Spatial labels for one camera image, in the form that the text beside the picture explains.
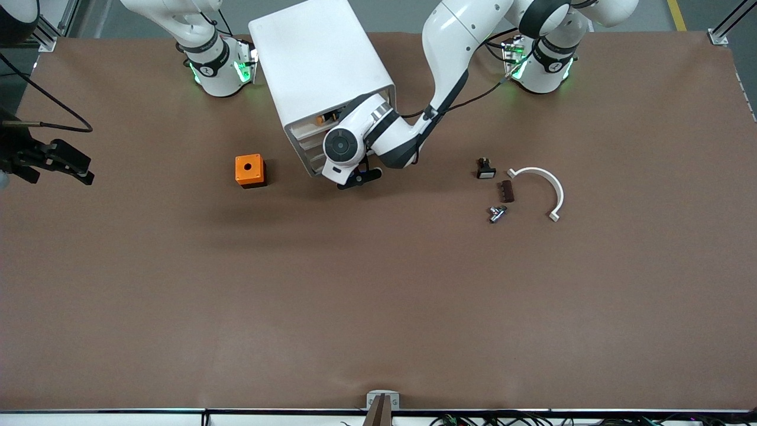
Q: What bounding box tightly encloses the brown table cover mat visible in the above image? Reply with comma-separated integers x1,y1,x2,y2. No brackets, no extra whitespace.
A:
0,30,757,413

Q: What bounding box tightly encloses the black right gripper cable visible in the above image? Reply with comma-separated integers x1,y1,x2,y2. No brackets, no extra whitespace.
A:
0,52,94,132

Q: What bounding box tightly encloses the orange button enclosure box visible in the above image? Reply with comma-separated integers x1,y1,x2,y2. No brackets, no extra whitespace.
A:
235,154,267,189

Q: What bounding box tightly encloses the aluminium frame profile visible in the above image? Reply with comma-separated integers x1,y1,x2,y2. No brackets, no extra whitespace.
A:
24,0,80,53
708,0,757,47

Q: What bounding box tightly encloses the black arm base cable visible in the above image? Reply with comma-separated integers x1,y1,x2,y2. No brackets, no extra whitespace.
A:
484,30,510,61

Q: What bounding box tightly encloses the white curved arc bracket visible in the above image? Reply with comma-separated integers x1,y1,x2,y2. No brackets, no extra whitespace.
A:
507,167,565,222

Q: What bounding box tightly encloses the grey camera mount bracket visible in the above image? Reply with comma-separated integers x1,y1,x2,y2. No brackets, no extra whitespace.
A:
366,390,400,411

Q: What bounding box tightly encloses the dark camera post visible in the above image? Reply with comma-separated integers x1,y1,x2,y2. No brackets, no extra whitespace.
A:
362,394,393,426

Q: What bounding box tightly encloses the white table edge rail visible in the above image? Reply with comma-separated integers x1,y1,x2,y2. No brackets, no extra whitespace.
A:
0,407,757,426

